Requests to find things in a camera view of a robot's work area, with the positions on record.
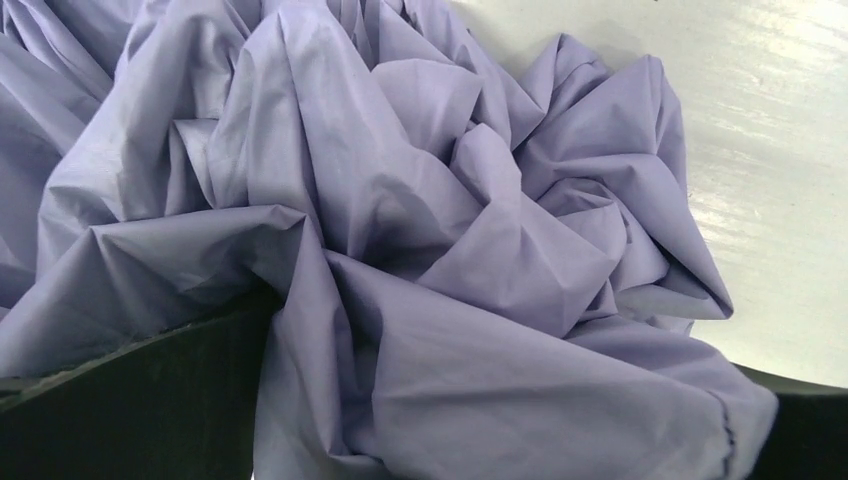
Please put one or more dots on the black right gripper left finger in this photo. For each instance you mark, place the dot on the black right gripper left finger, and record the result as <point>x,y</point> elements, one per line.
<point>180,405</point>

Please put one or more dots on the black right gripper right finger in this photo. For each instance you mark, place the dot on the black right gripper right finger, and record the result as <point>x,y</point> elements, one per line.
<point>808,440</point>

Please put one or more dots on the lavender folding umbrella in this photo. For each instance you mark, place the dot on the lavender folding umbrella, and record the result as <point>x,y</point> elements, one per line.
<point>485,277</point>

